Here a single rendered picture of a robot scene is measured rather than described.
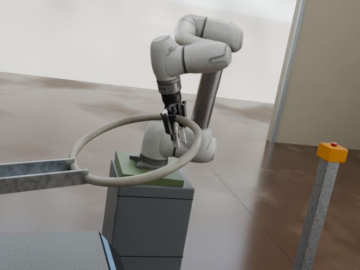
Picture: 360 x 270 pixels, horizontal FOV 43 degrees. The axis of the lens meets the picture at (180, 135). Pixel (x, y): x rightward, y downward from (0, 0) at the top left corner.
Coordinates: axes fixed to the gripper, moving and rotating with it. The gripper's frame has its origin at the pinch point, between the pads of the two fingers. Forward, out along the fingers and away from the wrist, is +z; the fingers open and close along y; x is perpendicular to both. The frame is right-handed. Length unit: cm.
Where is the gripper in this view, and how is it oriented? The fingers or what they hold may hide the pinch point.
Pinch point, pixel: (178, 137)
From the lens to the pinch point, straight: 181.7
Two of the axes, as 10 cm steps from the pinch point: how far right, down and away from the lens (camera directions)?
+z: 1.5, 8.8, 4.6
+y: -6.2, 4.4, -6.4
